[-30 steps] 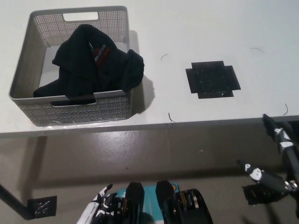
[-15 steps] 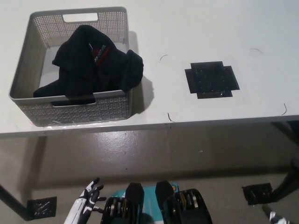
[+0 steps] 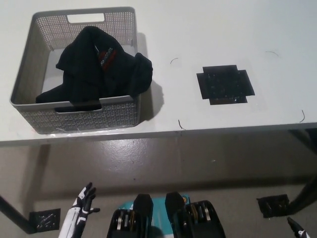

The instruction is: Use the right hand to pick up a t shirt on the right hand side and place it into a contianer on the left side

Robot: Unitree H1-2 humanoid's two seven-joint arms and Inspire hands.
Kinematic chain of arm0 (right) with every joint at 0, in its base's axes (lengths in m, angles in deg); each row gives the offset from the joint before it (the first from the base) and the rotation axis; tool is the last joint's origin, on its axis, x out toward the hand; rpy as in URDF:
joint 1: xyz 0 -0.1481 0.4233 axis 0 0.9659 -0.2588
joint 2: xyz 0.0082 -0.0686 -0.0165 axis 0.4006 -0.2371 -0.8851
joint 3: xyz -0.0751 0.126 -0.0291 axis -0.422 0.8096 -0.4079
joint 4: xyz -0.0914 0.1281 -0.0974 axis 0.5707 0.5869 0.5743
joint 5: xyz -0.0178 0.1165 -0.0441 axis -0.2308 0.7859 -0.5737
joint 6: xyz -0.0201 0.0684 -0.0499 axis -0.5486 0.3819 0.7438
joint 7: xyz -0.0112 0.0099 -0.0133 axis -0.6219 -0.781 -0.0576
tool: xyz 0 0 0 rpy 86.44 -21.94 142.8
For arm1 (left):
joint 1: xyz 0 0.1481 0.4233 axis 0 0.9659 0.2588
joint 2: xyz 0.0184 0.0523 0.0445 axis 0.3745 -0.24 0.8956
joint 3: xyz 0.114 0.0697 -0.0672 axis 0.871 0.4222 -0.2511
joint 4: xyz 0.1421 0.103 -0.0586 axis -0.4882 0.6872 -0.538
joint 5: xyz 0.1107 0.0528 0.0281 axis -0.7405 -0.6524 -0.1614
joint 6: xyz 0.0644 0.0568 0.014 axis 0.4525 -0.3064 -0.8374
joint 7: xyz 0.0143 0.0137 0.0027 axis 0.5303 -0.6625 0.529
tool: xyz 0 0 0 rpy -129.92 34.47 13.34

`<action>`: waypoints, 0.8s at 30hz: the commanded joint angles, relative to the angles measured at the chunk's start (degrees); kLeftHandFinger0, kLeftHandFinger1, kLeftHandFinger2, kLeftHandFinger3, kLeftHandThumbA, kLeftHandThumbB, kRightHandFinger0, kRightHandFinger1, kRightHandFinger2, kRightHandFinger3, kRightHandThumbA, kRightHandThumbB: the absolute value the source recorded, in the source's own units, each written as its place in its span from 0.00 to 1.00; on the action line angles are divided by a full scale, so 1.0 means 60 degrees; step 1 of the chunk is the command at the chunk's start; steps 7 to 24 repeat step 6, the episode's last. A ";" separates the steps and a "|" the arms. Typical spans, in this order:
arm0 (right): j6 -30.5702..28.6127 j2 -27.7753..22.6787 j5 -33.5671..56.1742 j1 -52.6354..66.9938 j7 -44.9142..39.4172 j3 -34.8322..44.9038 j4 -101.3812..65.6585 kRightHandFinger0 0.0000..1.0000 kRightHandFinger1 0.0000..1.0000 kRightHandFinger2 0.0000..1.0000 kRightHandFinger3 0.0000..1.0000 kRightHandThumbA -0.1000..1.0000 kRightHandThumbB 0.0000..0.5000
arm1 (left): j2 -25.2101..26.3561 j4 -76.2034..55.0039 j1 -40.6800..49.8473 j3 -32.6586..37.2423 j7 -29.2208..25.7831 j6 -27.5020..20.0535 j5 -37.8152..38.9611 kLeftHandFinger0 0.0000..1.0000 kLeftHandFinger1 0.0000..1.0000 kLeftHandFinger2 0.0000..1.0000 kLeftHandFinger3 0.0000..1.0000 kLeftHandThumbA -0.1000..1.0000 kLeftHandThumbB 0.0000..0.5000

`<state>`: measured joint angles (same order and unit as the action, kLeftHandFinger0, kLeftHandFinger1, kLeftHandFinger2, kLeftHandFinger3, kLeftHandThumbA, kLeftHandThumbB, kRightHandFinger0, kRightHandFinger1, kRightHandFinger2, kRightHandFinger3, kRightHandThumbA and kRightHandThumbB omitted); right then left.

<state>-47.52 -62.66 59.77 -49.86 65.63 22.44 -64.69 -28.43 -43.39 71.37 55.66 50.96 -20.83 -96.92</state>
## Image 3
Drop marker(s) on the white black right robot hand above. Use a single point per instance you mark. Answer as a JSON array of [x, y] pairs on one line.
[[299, 231]]

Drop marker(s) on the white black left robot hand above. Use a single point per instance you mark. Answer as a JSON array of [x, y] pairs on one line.
[[74, 220]]

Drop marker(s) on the black t-shirt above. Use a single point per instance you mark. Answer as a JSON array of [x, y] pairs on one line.
[[81, 74]]

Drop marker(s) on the black floor tape patch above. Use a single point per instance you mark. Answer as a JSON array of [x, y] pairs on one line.
[[273, 205], [45, 220]]

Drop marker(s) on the dark metal table leg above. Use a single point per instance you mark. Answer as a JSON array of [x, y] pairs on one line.
[[17, 215], [303, 196]]

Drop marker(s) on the black ribbed robot body block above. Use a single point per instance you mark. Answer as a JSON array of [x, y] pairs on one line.
[[143, 213], [203, 223]]

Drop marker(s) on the black tape patch on table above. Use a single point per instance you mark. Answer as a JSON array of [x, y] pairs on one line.
[[225, 84]]

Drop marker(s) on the grey perforated plastic basket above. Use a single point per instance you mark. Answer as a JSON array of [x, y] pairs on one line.
[[119, 27]]

